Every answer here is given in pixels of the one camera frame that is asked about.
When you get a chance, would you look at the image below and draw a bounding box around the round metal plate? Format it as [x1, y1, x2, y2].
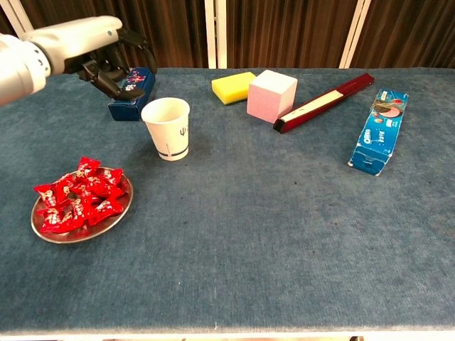
[30, 166, 134, 244]

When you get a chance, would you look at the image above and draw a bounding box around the blue table cloth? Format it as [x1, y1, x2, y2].
[0, 67, 455, 337]

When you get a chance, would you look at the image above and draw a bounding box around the yellow sponge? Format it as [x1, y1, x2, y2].
[211, 71, 257, 106]

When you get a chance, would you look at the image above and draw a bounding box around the dark brown curtain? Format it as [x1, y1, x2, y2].
[226, 0, 360, 69]
[19, 0, 210, 69]
[0, 12, 17, 36]
[350, 0, 455, 69]

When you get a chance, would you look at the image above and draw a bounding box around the white frame post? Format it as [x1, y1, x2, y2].
[338, 0, 373, 69]
[216, 0, 228, 69]
[0, 0, 36, 38]
[204, 0, 218, 69]

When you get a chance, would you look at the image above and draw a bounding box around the pink foam cube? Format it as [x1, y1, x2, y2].
[246, 69, 299, 124]

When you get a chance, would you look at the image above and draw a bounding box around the long dark red box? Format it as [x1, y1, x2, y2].
[272, 72, 376, 135]

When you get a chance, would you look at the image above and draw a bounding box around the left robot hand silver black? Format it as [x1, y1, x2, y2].
[24, 16, 158, 101]

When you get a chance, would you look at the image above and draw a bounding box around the white paper cup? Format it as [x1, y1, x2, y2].
[141, 97, 192, 162]

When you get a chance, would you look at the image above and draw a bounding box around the blue Oreo cookie box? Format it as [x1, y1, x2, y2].
[347, 88, 410, 177]

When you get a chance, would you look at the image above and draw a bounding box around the dark blue printed box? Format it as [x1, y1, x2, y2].
[107, 67, 157, 122]

